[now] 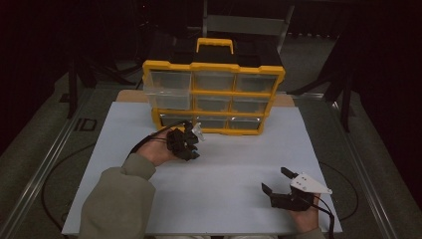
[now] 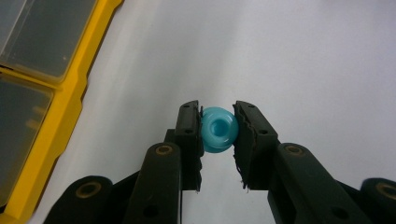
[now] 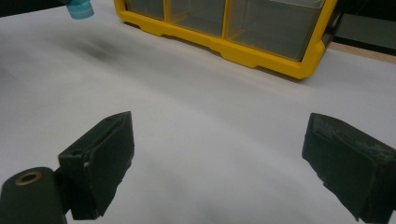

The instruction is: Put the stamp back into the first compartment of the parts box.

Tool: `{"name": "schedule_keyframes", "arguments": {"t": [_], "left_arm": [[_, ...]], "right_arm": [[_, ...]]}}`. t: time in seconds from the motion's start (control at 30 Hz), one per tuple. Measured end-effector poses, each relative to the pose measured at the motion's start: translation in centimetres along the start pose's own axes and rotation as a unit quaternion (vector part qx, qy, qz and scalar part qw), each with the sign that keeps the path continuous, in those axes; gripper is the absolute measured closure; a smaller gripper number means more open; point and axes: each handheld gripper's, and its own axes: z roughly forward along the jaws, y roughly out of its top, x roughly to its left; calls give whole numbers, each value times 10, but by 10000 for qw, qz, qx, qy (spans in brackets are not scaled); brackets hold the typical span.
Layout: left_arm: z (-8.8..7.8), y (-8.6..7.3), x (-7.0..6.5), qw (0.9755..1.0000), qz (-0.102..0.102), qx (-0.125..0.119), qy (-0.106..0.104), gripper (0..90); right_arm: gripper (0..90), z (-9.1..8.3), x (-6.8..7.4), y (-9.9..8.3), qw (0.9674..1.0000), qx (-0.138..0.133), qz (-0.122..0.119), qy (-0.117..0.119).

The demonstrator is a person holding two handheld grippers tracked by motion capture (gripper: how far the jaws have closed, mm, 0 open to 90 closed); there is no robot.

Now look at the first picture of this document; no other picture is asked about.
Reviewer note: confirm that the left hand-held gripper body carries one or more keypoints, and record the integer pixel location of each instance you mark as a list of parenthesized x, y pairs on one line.
[(177, 139)]

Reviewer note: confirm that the yellow black drawer cabinet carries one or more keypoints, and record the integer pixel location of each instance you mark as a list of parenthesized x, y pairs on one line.
[(212, 67)]

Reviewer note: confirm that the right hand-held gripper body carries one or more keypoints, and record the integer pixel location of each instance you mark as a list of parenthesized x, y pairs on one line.
[(308, 184)]

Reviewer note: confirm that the white board mat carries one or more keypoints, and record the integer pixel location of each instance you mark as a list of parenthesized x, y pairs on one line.
[(225, 186)]

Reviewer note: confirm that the aluminium rail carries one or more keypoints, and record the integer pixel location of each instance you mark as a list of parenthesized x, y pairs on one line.
[(36, 176), (363, 176)]

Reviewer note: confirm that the black stand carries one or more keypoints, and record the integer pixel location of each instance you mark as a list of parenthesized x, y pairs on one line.
[(346, 106), (72, 93)]

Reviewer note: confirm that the clear plastic drawer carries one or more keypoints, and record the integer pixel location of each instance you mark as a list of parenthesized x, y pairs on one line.
[(169, 96)]

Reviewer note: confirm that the person's right hand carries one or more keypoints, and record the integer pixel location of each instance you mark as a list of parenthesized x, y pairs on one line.
[(306, 221)]

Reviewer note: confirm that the grid of clear drawers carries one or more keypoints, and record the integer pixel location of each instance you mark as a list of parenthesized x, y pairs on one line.
[(214, 81)]

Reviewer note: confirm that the grey metal frame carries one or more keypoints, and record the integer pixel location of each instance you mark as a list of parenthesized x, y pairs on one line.
[(245, 25)]

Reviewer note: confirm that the person's left hand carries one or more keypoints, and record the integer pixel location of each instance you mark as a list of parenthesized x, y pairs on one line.
[(154, 149)]

